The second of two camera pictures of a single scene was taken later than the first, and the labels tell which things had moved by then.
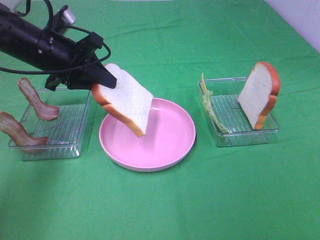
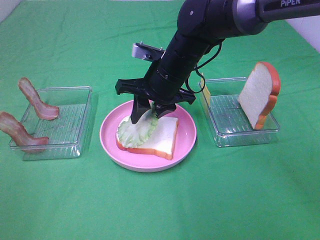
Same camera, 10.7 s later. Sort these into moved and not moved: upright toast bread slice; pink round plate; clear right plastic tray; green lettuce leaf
Moved: green lettuce leaf
Not moved: pink round plate; clear right plastic tray; upright toast bread slice
